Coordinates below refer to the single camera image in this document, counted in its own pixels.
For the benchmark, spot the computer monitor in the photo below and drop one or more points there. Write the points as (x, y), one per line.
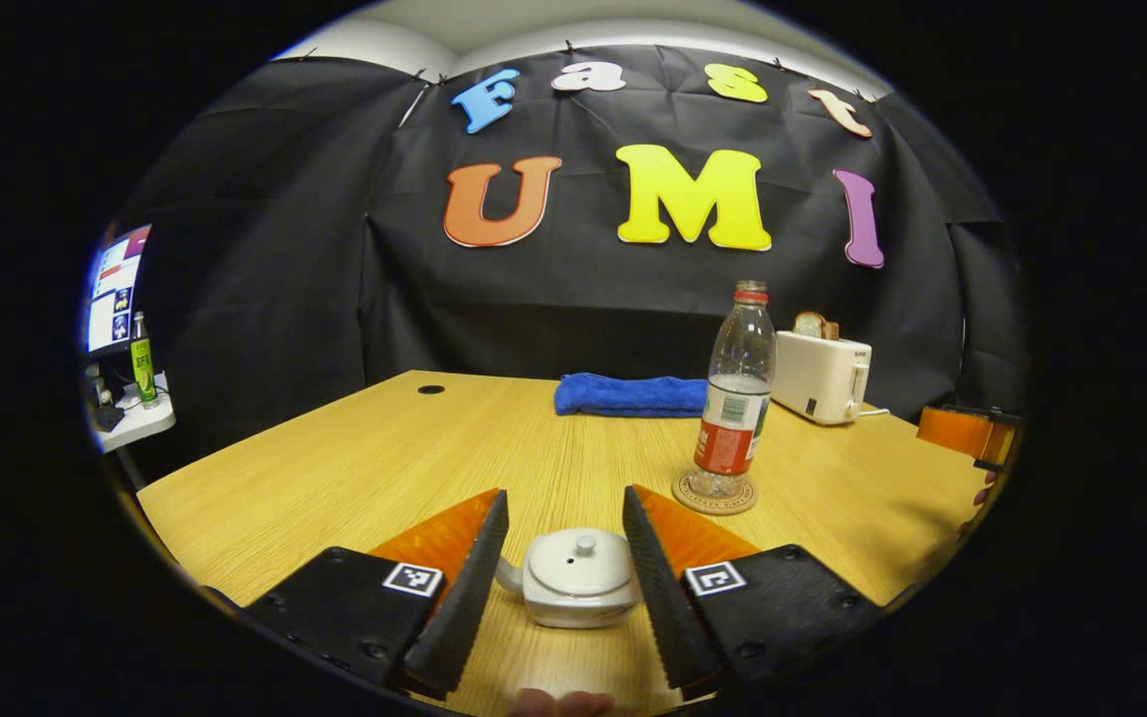
(115, 289)

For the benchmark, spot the white floral teacup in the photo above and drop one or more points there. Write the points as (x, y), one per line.
(573, 609)

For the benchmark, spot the clear plastic water bottle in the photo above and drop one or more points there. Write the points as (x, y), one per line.
(733, 418)

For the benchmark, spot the green drink bottle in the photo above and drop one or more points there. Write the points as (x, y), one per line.
(142, 363)

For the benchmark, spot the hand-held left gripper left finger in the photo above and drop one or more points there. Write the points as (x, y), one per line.
(469, 607)

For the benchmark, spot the toasted bread slice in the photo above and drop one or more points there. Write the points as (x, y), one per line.
(814, 326)

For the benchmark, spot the blue folded towel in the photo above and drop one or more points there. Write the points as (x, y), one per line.
(628, 395)

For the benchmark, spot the white side table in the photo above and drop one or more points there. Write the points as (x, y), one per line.
(145, 423)

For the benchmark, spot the white toaster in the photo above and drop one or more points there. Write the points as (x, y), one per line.
(817, 378)

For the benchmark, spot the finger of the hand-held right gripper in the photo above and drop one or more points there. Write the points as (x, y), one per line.
(952, 430)

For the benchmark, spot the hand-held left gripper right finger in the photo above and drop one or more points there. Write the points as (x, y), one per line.
(663, 607)

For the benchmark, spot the round wooden coaster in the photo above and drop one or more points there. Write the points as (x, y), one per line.
(733, 503)

